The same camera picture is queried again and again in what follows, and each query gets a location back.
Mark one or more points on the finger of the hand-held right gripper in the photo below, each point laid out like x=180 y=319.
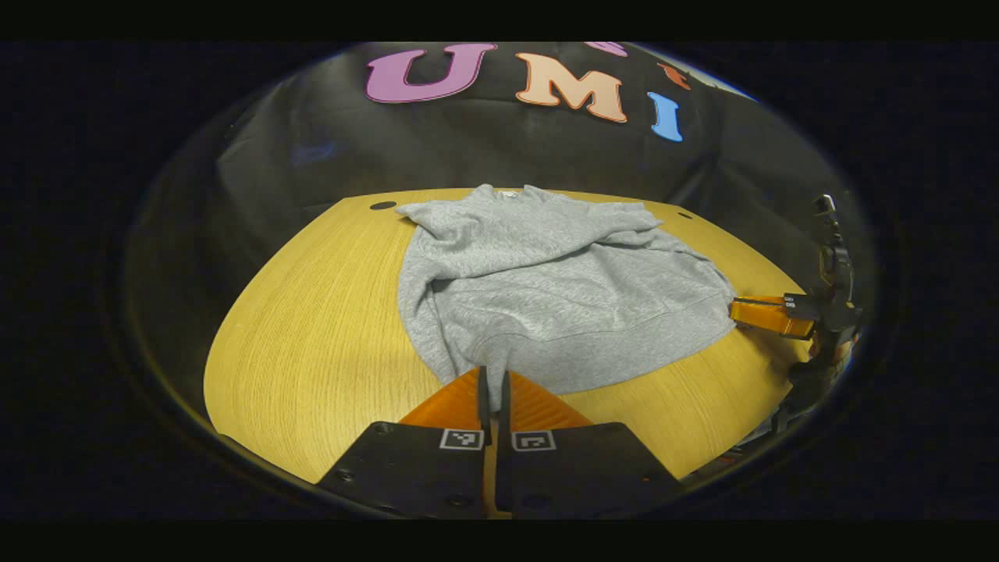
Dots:
x=769 y=316

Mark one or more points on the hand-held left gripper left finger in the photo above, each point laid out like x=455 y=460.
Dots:
x=484 y=406

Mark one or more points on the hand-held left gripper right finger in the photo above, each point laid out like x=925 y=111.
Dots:
x=505 y=406

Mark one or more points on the grey sweatshirt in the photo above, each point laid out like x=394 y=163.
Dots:
x=562 y=297

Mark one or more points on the black backdrop cloth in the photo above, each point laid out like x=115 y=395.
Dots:
x=507 y=148

